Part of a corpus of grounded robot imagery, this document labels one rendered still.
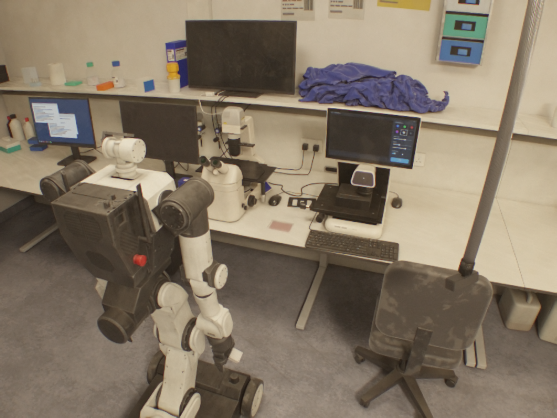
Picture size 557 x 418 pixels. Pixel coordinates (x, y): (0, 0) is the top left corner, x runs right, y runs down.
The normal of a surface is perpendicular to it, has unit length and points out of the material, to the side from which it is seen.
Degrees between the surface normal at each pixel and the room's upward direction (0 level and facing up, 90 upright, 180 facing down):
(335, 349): 0
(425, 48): 90
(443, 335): 90
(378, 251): 5
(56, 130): 86
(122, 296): 45
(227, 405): 0
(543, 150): 90
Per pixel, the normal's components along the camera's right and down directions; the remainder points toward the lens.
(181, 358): -0.28, -0.02
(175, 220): -0.32, 0.48
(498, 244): 0.00, -0.87
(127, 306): -0.22, -0.28
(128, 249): 0.95, 0.16
